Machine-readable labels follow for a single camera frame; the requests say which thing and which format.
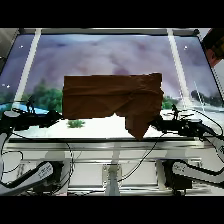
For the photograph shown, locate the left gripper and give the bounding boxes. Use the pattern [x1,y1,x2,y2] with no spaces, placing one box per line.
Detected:
[36,110,65,129]

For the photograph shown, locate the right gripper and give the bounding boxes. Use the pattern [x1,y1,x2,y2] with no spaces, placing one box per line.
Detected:
[148,118,175,134]

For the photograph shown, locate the brown garment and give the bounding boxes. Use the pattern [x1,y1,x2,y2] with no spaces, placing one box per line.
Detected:
[62,72,165,141]

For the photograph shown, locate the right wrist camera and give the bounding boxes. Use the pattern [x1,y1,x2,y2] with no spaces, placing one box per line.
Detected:
[170,103,180,122]

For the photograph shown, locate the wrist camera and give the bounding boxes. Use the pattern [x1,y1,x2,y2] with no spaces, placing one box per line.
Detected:
[25,95,38,115]
[170,103,180,122]

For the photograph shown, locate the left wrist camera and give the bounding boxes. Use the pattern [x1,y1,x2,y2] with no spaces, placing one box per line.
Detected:
[25,95,38,115]

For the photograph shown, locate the black cable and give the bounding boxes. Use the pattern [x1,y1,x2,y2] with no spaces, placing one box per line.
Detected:
[117,132,167,184]
[9,131,74,196]

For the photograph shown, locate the silver frame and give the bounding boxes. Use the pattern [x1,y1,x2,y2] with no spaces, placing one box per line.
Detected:
[0,137,224,197]

